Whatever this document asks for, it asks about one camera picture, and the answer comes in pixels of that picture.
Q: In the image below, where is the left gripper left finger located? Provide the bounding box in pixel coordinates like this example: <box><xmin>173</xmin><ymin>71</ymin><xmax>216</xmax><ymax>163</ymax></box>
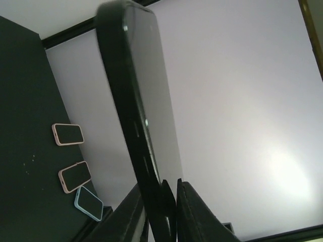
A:
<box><xmin>87</xmin><ymin>185</ymin><xmax>149</xmax><ymax>242</ymax></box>

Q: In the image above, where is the middle pink cased phone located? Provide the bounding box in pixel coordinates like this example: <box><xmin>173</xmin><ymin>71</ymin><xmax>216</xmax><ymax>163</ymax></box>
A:
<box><xmin>58</xmin><ymin>161</ymin><xmax>91</xmax><ymax>194</ymax></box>

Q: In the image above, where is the blue cased phone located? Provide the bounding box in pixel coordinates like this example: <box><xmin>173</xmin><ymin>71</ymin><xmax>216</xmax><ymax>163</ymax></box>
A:
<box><xmin>74</xmin><ymin>186</ymin><xmax>103</xmax><ymax>222</ymax></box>

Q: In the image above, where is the black phone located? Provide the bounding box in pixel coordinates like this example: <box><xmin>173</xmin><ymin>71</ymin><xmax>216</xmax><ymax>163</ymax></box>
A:
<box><xmin>124</xmin><ymin>5</ymin><xmax>183</xmax><ymax>191</ymax></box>

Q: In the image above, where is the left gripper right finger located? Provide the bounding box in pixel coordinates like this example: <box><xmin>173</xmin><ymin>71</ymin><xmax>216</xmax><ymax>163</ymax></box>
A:
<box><xmin>177</xmin><ymin>179</ymin><xmax>239</xmax><ymax>242</ymax></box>

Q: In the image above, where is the far pink cased phone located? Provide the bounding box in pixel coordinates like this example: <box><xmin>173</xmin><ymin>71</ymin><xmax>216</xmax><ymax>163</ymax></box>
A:
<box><xmin>51</xmin><ymin>123</ymin><xmax>84</xmax><ymax>146</ymax></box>

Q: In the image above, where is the pink cased phone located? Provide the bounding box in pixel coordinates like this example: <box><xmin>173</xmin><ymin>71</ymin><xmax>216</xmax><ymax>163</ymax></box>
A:
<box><xmin>51</xmin><ymin>123</ymin><xmax>84</xmax><ymax>146</ymax></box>
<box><xmin>58</xmin><ymin>161</ymin><xmax>91</xmax><ymax>194</ymax></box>

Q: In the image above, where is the black phone case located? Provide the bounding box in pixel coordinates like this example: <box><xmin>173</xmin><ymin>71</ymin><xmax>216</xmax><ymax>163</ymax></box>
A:
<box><xmin>95</xmin><ymin>1</ymin><xmax>177</xmax><ymax>241</ymax></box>

